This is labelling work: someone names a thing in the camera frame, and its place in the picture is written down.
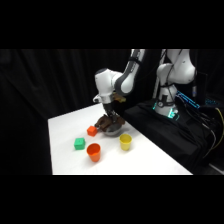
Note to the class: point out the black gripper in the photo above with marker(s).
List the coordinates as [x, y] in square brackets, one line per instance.
[108, 108]

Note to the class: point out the brown plush deer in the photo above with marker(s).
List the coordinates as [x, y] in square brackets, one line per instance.
[106, 122]

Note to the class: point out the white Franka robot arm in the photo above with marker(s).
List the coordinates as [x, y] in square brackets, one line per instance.
[173, 71]

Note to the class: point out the grey bowl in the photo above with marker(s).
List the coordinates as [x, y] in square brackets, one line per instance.
[112, 131]

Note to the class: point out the orange cube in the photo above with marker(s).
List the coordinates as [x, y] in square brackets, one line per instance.
[92, 131]

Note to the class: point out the yellow plastic cup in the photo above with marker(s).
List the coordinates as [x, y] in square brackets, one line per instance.
[125, 142]

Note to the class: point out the orange plastic cup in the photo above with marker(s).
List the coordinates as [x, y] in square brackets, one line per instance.
[94, 152]

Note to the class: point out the green cube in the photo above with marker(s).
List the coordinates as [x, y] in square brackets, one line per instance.
[79, 143]

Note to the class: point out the black robot stand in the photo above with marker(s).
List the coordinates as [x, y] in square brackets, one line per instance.
[173, 136]

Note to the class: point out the blue lit controller box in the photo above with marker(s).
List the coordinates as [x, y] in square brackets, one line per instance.
[188, 98]

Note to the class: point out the black curtain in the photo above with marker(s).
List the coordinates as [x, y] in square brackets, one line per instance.
[33, 100]

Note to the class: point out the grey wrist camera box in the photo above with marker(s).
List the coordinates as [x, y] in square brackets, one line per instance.
[97, 98]

